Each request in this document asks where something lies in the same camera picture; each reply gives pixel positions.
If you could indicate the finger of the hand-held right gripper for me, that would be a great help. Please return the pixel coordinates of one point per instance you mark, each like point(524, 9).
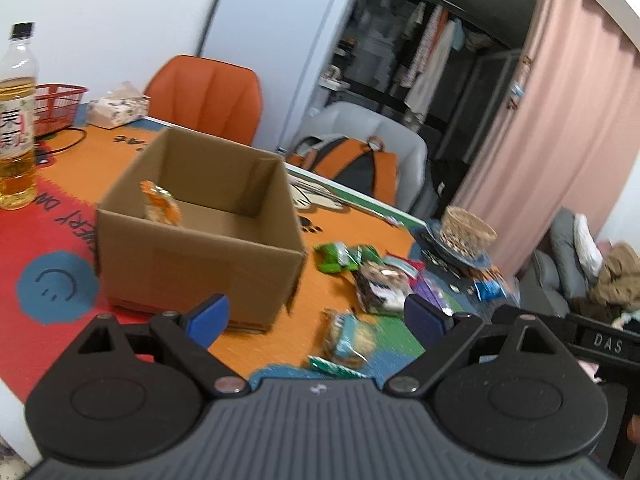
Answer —
point(502, 312)

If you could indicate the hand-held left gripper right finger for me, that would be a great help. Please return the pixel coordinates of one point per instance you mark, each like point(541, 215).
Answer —
point(422, 317)

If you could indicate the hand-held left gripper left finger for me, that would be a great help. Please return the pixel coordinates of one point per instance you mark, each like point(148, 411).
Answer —
point(210, 312)

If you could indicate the blue snack packet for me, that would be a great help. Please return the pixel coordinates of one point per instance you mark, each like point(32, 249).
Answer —
point(490, 287)

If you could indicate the brown cardboard box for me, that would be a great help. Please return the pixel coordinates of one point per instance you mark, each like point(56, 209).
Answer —
point(200, 270)

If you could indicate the dark brown white snack packet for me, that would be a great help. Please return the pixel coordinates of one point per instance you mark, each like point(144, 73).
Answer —
point(380, 285)

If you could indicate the light blue cookie packet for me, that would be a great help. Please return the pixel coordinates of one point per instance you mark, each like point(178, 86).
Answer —
point(350, 340)

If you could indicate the green snack packet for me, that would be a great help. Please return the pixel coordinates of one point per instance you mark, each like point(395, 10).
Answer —
point(332, 366)
point(332, 255)

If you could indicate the orange snack packet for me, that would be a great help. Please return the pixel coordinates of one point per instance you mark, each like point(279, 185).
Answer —
point(160, 207)

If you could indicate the purple snack packet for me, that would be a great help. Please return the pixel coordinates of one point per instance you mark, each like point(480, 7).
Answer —
point(430, 287)

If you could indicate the brown clothes pile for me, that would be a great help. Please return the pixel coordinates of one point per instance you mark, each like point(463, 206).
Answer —
point(620, 275)

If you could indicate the blue plate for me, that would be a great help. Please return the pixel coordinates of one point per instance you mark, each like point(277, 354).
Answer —
point(425, 241)

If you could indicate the grey sofa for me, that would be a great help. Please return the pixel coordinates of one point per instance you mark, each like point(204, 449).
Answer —
point(565, 260)

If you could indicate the woven bamboo basket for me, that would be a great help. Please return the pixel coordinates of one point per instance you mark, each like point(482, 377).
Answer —
point(465, 235)

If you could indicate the white pillow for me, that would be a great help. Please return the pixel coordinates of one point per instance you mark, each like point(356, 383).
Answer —
point(587, 247)

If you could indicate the black bag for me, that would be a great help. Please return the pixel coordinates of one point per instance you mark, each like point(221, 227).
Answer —
point(445, 185)

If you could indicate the orange grey backpack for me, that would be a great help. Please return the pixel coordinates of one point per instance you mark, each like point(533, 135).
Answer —
point(365, 170)

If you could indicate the pink curtain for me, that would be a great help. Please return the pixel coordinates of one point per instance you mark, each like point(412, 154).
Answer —
point(560, 135)

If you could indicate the grey chair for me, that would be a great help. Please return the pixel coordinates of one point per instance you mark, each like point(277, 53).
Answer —
point(360, 120)

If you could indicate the metal framed glass door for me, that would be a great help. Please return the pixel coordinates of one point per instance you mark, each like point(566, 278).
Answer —
point(492, 105)

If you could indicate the orange chair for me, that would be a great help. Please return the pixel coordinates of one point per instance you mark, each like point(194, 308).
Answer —
point(200, 95)

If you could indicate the floral tissue box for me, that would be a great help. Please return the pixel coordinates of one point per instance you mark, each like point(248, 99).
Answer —
point(115, 110)

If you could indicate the white hanging shirt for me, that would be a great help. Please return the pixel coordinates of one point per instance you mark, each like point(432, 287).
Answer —
point(430, 75)

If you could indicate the red plastic basket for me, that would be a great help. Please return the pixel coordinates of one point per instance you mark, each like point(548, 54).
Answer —
point(60, 105)

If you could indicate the floral hanging garment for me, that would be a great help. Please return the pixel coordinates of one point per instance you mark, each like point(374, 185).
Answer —
point(417, 40)

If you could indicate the blue hanging cloth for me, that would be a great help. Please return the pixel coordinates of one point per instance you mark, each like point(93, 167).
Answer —
point(457, 37)

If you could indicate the clear tea bottle black cap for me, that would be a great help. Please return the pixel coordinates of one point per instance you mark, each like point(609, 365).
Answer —
point(17, 110)

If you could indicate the white refrigerator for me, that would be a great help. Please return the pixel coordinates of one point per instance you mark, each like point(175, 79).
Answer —
point(275, 35)

